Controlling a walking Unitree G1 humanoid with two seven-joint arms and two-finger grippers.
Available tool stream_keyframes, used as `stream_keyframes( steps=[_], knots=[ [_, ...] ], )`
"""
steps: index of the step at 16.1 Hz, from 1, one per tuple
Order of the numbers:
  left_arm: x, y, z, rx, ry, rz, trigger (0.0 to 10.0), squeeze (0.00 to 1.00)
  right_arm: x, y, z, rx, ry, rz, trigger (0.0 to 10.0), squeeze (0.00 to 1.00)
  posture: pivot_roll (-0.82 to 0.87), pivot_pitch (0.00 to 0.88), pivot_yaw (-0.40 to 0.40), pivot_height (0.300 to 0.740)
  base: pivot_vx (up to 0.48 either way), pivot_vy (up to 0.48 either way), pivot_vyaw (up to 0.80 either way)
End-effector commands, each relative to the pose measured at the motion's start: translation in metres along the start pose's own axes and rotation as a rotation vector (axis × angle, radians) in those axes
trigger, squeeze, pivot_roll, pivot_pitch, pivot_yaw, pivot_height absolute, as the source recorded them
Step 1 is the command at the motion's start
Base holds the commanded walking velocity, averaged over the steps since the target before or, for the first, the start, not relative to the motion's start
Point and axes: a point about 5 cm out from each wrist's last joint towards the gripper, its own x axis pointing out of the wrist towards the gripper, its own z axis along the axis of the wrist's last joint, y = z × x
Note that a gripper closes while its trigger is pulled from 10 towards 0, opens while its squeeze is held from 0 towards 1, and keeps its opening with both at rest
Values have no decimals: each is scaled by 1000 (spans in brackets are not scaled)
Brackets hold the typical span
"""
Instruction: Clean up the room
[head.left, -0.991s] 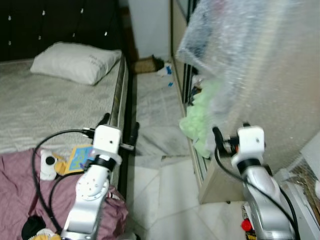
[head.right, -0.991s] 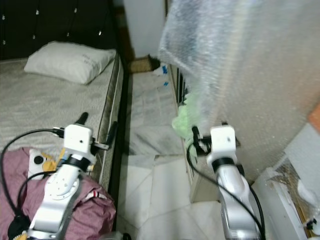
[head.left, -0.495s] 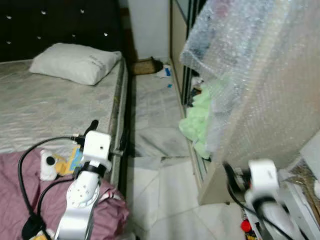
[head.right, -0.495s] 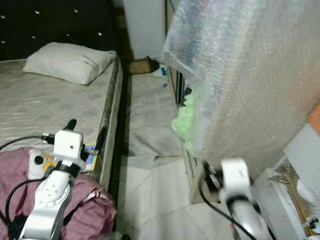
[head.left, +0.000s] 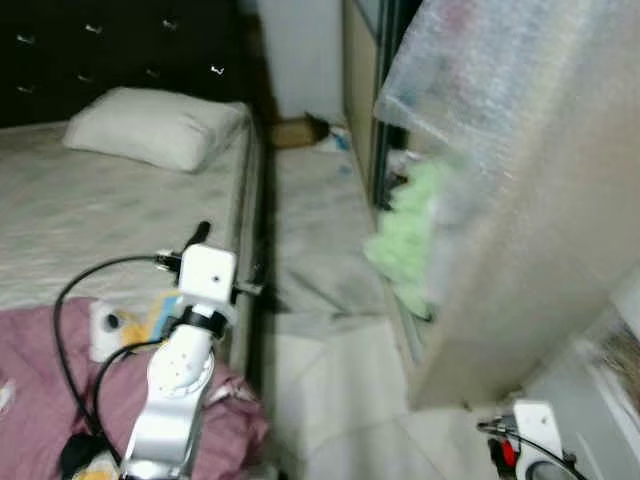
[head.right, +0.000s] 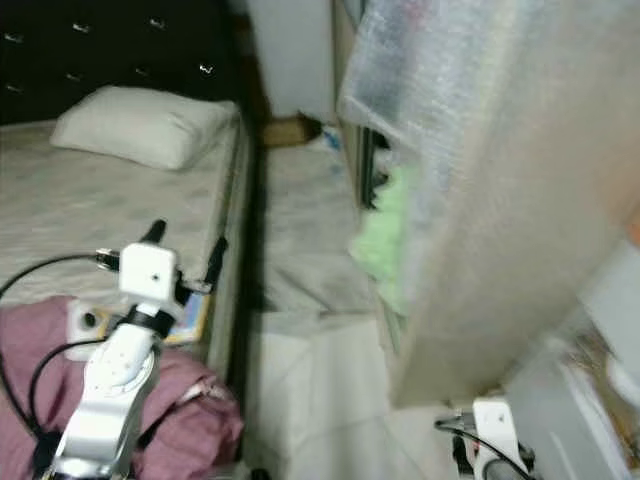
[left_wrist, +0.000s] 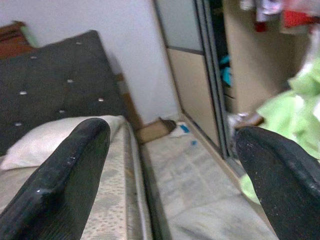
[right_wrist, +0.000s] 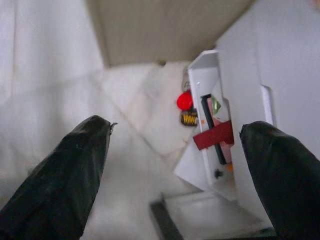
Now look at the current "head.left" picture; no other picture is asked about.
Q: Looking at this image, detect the beige glass wardrobe sliding door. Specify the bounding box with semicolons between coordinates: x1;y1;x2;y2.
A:
340;0;401;211

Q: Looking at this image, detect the pink cartoon print blanket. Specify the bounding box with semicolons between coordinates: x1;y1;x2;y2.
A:
0;298;269;480

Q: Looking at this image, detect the yellow blue children's book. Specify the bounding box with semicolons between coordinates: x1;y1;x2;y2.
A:
148;290;186;343

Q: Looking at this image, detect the white pillow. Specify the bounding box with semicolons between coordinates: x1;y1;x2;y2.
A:
62;86;251;174

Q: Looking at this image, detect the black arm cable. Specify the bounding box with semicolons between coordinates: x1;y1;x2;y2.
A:
476;418;581;480
53;253;183;466

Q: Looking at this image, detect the white quilted mattress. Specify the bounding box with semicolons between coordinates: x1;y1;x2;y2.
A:
0;100;266;376

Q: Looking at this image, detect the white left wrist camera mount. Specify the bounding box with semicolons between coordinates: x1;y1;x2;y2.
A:
178;243;239;309

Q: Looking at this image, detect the pale green cloth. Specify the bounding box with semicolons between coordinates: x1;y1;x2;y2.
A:
363;158;456;321

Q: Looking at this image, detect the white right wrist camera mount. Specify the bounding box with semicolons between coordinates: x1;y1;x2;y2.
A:
512;400;563;463

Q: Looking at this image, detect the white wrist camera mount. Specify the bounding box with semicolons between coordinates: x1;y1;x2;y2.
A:
178;243;239;309
512;400;563;463

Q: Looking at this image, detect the white plush toy red patch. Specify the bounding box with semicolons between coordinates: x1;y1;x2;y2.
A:
58;432;126;480

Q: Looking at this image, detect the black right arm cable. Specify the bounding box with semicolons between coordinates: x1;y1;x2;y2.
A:
476;418;581;480

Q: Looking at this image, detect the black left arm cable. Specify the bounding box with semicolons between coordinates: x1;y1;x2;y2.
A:
53;253;183;466

